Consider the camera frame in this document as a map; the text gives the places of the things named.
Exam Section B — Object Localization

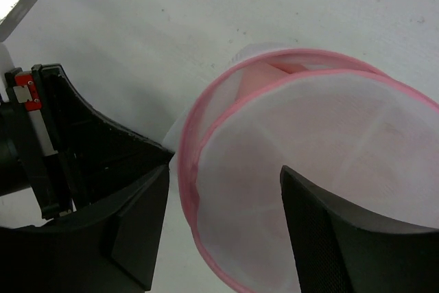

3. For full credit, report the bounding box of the white mesh laundry bag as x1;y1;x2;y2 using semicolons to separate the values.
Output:
163;44;438;292

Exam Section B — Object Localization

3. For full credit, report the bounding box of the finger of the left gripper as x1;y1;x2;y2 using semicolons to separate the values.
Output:
40;64;172;208

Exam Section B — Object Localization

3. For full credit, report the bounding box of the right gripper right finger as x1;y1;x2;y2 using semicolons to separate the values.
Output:
281;166;438;292

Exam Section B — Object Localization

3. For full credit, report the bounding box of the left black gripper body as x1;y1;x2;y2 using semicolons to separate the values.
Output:
1;68;73;220

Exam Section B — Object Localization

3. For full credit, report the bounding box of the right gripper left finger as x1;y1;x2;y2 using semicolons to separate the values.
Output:
1;165;169;292

